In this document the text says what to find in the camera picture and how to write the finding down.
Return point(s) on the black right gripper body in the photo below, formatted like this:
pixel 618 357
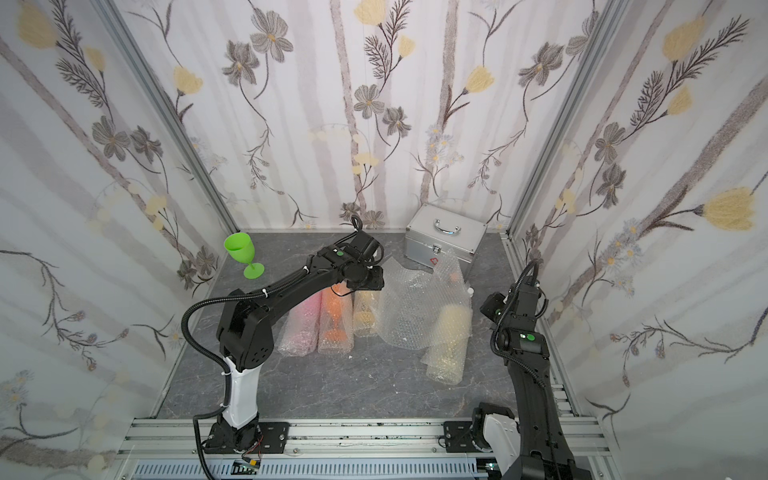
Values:
pixel 491 306

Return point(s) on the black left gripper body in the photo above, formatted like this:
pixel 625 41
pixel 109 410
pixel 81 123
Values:
pixel 372 279

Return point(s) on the silver aluminium first aid case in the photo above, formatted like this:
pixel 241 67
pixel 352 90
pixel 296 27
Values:
pixel 434 233

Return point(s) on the green plastic wine glass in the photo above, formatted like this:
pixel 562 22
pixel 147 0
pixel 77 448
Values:
pixel 240 247

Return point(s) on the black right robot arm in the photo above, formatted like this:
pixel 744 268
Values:
pixel 544 452

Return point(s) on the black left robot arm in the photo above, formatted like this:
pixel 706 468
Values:
pixel 245 332

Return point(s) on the pink glass in bubble wrap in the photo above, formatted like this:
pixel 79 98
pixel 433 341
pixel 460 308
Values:
pixel 299 334

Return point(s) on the yellow glass in bubble wrap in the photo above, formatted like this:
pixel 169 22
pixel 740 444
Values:
pixel 445 359

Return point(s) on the amber glass in bubble wrap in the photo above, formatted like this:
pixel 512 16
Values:
pixel 365 304

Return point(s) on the orange glass in bubble wrap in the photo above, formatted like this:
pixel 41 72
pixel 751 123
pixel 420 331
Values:
pixel 336 321

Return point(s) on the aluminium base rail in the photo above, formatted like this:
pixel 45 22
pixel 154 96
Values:
pixel 314 449

